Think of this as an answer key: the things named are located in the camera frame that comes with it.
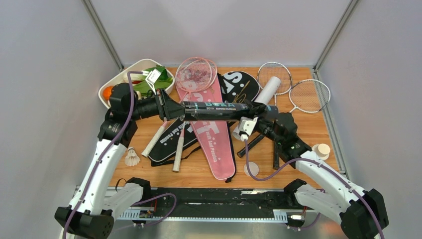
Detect white tube cap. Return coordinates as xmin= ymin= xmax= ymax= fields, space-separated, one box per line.
xmin=312 ymin=143 xmax=331 ymax=160

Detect white rectangular tray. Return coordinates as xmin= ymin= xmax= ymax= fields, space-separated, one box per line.
xmin=98 ymin=59 xmax=175 ymax=109

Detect green bok choy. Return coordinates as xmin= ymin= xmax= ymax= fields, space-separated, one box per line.
xmin=130 ymin=64 xmax=171 ymax=84

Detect white shuttlecock tube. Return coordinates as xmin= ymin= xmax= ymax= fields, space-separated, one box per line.
xmin=232 ymin=76 xmax=281 ymax=140

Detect pink racket cover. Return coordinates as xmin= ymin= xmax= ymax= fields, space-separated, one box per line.
xmin=177 ymin=78 xmax=235 ymax=181

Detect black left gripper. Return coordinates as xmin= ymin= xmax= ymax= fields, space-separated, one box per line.
xmin=128 ymin=88 xmax=192 ymax=121

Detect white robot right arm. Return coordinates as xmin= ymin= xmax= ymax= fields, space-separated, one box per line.
xmin=240 ymin=102 xmax=389 ymax=239

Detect white shuttlecock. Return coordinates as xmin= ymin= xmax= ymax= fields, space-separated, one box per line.
xmin=124 ymin=147 xmax=140 ymax=166

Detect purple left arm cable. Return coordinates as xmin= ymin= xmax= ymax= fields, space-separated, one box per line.
xmin=62 ymin=71 xmax=177 ymax=239

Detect clear round tube lid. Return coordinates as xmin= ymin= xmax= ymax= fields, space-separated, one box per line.
xmin=243 ymin=162 xmax=259 ymax=177

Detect black racket cover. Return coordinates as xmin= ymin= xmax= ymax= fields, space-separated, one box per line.
xmin=148 ymin=71 xmax=260 ymax=167

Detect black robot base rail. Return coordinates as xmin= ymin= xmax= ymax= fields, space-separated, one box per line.
xmin=137 ymin=187 xmax=305 ymax=219

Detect pink badminton racket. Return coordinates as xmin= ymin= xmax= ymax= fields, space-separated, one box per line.
xmin=141 ymin=57 xmax=218 ymax=158
xmin=172 ymin=57 xmax=212 ymax=172

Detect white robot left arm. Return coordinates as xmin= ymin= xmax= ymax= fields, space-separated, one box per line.
xmin=54 ymin=83 xmax=186 ymax=239

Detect black shuttlecock tube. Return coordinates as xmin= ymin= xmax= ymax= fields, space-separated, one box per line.
xmin=184 ymin=101 xmax=279 ymax=121

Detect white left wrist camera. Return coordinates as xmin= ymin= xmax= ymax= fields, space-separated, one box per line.
xmin=145 ymin=69 xmax=161 ymax=94

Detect white racket left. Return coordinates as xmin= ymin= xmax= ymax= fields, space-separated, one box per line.
xmin=237 ymin=61 xmax=293 ymax=159

